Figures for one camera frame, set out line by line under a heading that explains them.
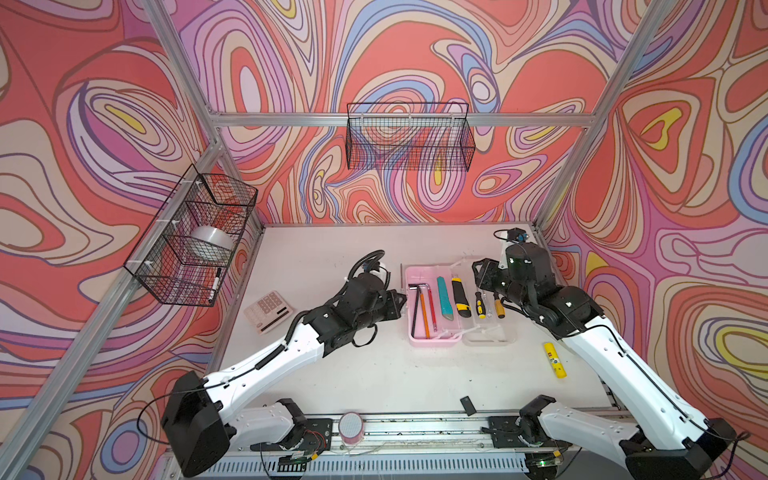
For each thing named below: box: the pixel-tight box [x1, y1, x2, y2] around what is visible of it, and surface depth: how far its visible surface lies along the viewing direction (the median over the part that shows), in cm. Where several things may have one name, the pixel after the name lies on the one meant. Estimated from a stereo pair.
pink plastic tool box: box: [404, 262, 517, 347], surface depth 91 cm
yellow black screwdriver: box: [475, 291, 487, 319], surface depth 84 cm
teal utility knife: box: [436, 276, 454, 321], surface depth 90 cm
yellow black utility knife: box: [452, 278, 471, 318], surface depth 88 cm
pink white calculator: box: [244, 290, 294, 335], surface depth 97 cm
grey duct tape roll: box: [190, 226, 235, 261], surface depth 74 cm
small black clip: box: [460, 396, 477, 416], surface depth 80 cm
